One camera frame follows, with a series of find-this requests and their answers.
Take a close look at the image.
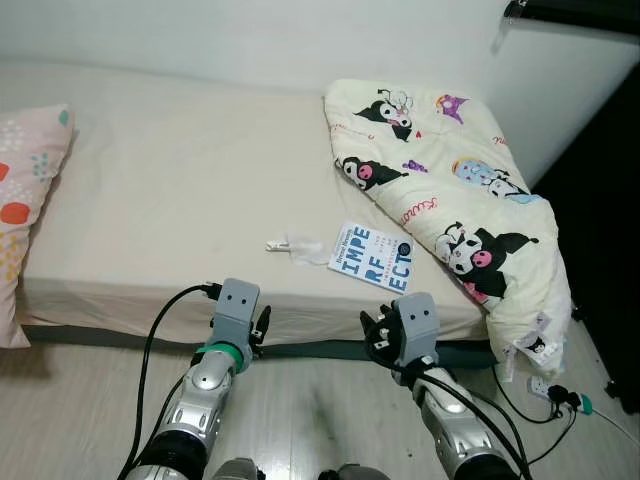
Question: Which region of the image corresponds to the clear plastic wrapper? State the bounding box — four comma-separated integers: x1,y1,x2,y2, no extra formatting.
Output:
264,231,327,267

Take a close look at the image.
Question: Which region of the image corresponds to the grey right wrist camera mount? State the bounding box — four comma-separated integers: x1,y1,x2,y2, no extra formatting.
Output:
388,293,439,367

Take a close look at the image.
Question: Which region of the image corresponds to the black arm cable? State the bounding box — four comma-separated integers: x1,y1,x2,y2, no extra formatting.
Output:
372,345,533,480
118,283,223,480

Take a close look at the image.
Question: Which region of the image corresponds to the black wall shelf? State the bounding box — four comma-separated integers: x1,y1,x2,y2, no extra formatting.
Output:
493,0,640,53

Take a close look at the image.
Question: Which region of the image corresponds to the black floor cable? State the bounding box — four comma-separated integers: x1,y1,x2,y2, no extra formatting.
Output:
489,362,582,427

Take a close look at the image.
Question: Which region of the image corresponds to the white book with blue letters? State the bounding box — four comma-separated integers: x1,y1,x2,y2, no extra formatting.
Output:
327,221,416,295

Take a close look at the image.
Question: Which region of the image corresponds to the dark teal bed frame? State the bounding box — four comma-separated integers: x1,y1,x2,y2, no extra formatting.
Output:
20,325,503,367

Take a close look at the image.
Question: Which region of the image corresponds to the grey robot left leg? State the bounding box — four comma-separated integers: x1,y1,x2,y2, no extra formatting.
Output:
213,458,267,480

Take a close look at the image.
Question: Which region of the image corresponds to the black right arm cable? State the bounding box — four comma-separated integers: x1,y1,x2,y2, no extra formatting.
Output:
372,345,533,480

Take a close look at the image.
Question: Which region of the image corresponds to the thin grey power cable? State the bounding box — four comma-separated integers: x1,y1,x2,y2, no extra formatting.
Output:
590,408,640,447

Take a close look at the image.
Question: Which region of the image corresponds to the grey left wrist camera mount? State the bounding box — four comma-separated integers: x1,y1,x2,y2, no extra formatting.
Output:
212,278,262,349

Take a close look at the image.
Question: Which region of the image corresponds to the white power strip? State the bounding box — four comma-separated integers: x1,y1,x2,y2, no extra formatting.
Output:
527,374,562,402

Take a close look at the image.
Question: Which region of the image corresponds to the bed with cream sheet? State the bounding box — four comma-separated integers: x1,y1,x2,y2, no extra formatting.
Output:
0,60,561,347

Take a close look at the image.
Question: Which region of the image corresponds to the cream cartoon print quilt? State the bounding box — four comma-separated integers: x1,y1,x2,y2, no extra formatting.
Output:
322,79,574,382

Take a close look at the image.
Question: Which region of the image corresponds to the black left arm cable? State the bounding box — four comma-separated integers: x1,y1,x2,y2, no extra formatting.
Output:
118,283,223,480

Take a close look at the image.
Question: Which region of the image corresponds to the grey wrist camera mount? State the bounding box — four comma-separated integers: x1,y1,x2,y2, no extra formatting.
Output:
212,278,262,349
388,293,439,367

